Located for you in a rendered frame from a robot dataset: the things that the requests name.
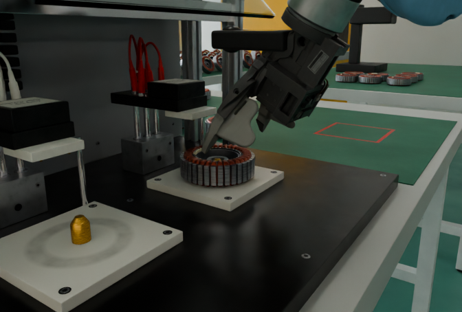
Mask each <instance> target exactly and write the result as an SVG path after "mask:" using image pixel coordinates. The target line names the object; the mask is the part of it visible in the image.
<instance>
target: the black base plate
mask: <svg viewBox="0 0 462 312"><path fill-rule="evenodd" d="M173 139H174V159H175V163H174V164H171V165H169V166H166V167H163V168H160V169H158V170H155V171H153V172H150V173H147V174H145V175H141V174H138V173H136V172H131V171H127V170H123V168H122V153H120V154H117V155H113V156H110V157H106V158H103V159H99V160H96V161H93V162H89V163H87V164H85V178H86V186H87V200H88V203H91V202H93V201H96V202H98V203H102V204H105V205H107V206H110V207H112V208H116V209H119V210H122V211H125V212H128V213H130V214H134V215H136V216H140V217H142V218H145V219H148V220H151V221H154V222H156V223H160V224H162V225H166V226H169V227H172V228H174V229H176V230H180V231H182V232H183V241H182V242H180V243H179V244H177V245H176V246H174V247H172V248H170V249H169V250H167V251H166V252H164V253H163V254H161V255H159V256H158V257H156V258H154V259H153V260H151V261H150V262H148V263H147V264H145V265H143V266H141V267H140V268H138V269H136V270H135V271H133V272H132V273H130V274H129V275H127V276H125V277H124V278H122V279H120V280H119V281H117V282H115V283H114V284H112V285H111V286H109V287H107V288H106V289H104V290H103V291H101V292H100V293H97V294H96V295H95V296H93V297H91V298H90V299H88V300H86V301H85V302H83V303H82V304H80V305H78V306H77V307H75V308H74V309H72V310H71V311H68V312H299V310H301V309H302V307H303V306H304V304H305V303H306V302H307V301H308V299H309V298H310V297H311V296H312V294H313V293H314V291H315V290H316V289H317V288H318V287H319V286H320V284H321V283H322V281H323V280H324V279H325V278H326V277H327V275H328V274H329V273H330V271H331V270H332V269H333V268H334V267H335V265H336V264H337V263H338V261H339V260H340V259H341V257H343V255H344V254H345V252H346V251H347V250H348V248H350V246H351V245H352V244H353V242H354V241H355V240H356V238H357V237H358V236H359V235H360V234H361V232H362V231H363V230H364V228H365V227H366V226H367V225H368V224H369V222H370V221H371V219H372V218H373V217H374V216H375V215H376V214H377V212H378V211H379V209H380V208H381V207H382V206H383V205H384V203H385V202H386V201H387V199H388V198H389V197H390V196H391V195H392V193H393V192H394V191H395V189H396V188H397V186H398V179H399V175H398V174H393V173H389V172H382V171H378V170H370V169H366V168H359V167H355V166H347V165H343V164H336V163H331V162H327V161H320V160H316V159H309V158H304V157H297V156H293V155H286V154H281V153H274V152H269V151H262V150H259V149H254V148H247V149H248V150H250V151H252V152H253V153H254V154H255V166H259V167H263V168H269V169H273V170H279V171H283V172H284V179H282V180H280V181H279V182H278V183H275V184H274V185H273V186H271V187H269V188H268V189H266V190H264V191H263V192H261V193H260V194H258V195H256V196H255V197H253V198H251V199H250V200H248V201H246V202H245V203H243V204H242V205H240V206H239V207H237V208H235V209H233V210H232V211H227V210H223V209H220V208H216V207H213V206H210V205H206V204H203V203H199V202H196V201H191V200H189V199H185V198H181V197H177V196H175V195H171V194H167V193H165V192H160V191H157V190H153V189H150V188H147V183H146V181H147V180H149V179H152V178H154V177H157V176H159V175H163V174H164V173H167V172H170V171H172V170H174V169H177V168H180V155H181V154H182V153H183V152H184V151H186V150H188V149H189V148H192V147H195V146H200V140H198V141H196V142H192V141H191V140H185V139H184V136H181V135H179V136H177V137H174V138H173ZM44 180H45V191H46V197H47V208H48V211H46V212H44V213H41V214H38V215H36V216H33V217H30V218H28V219H25V220H23V221H20V222H18V223H15V224H12V225H9V226H7V227H4V228H1V229H0V238H3V237H5V236H8V235H10V234H13V233H15V232H18V231H20V230H23V229H25V228H27V227H30V226H33V225H36V224H38V223H41V222H43V221H46V220H48V219H51V218H53V217H55V216H58V215H60V214H63V213H66V212H68V211H71V210H74V209H76V208H79V207H81V206H82V205H81V198H80V184H79V176H78V167H77V166H76V167H73V168H69V169H67V170H63V171H60V172H56V173H53V174H50V175H46V176H44ZM0 312H56V311H55V310H53V309H51V308H49V307H48V306H46V305H45V304H43V303H42V302H40V301H38V300H37V299H35V298H33V297H32V296H30V295H29V294H27V293H26V292H24V291H22V290H20V289H19V288H17V287H15V286H14V285H12V284H11V283H9V282H8V281H6V280H4V279H3V278H1V277H0Z"/></svg>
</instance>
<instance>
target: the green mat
mask: <svg viewBox="0 0 462 312"><path fill-rule="evenodd" d="M221 103H222V97H218V96H211V99H209V100H207V106H205V107H216V108H217V109H218V108H219V107H220V105H221ZM258 114H259V112H257V114H256V115H255V116H254V117H253V118H252V121H251V127H252V129H253V131H254V134H255V137H256V138H255V140H254V143H253V144H252V145H251V146H249V147H247V148H254V149H259V150H262V151H269V152H274V153H281V154H286V155H293V156H297V157H304V158H309V159H316V160H320V161H327V162H331V163H336V164H343V165H347V166H355V167H359V168H366V169H370V170H378V171H382V172H389V173H393V174H398V175H399V179H398V183H403V184H407V185H411V186H413V185H414V184H415V182H416V181H417V180H418V178H419V177H420V175H421V174H422V172H423V171H424V169H425V168H426V166H427V165H428V164H429V162H430V160H431V159H432V158H433V157H434V155H435V153H436V152H437V151H438V150H439V148H440V146H441V145H442V143H443V142H444V141H445V139H446V137H447V136H448V135H449V133H450V132H451V130H452V129H453V128H454V126H455V124H456V123H457V121H451V120H438V119H431V118H418V117H411V116H404V115H391V114H384V113H371V112H364V111H351V110H344V109H331V108H324V107H315V109H314V110H313V112H312V113H311V115H310V116H309V117H308V116H306V117H304V118H301V119H299V120H296V121H295V123H296V124H295V127H294V128H292V129H291V128H288V127H286V126H284V125H282V124H280V123H278V122H275V121H273V120H270V121H269V124H268V125H267V127H266V128H265V130H264V131H263V132H260V130H259V127H258V124H257V123H256V119H257V117H258ZM336 122H337V123H344V124H335V125H333V126H331V127H329V128H327V129H325V130H323V131H321V132H319V134H324V135H318V134H313V133H315V132H317V131H319V130H321V129H323V128H325V127H328V126H330V125H332V124H334V123H336ZM349 124H354V125H349ZM355 125H360V126H355ZM366 126H372V127H377V128H383V129H377V128H371V127H366ZM389 129H394V130H395V131H393V132H392V133H391V134H390V135H388V136H387V137H386V138H384V139H383V140H382V141H381V142H380V143H376V141H377V140H379V139H380V138H382V137H383V136H384V135H385V134H387V133H388V132H389V131H391V130H389ZM327 135H334V136H339V137H332V136H327ZM342 137H348V138H353V139H359V140H352V139H347V138H342ZM362 140H368V141H374V142H367V141H362Z"/></svg>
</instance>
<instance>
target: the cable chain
mask: <svg viewBox="0 0 462 312"><path fill-rule="evenodd" d="M13 19H14V15H13V14H0V30H15V23H14V21H11V20H13ZM15 42H17V35H16V34H15V33H0V43H15ZM0 52H1V53H2V54H3V55H17V54H19V51H18V46H17V45H0ZM6 58H7V59H8V62H9V64H10V67H19V66H20V62H19V58H18V57H9V56H6ZM0 66H1V67H7V66H6V63H5V61H4V60H3V59H2V57H0ZM1 70H2V71H3V79H8V80H4V81H5V92H6V94H10V88H9V85H8V83H9V78H8V69H1ZM11 70H12V72H13V74H14V78H15V79H17V78H21V70H20V69H11ZM16 81H17V83H18V86H19V90H22V89H23V83H22V81H19V80H16Z"/></svg>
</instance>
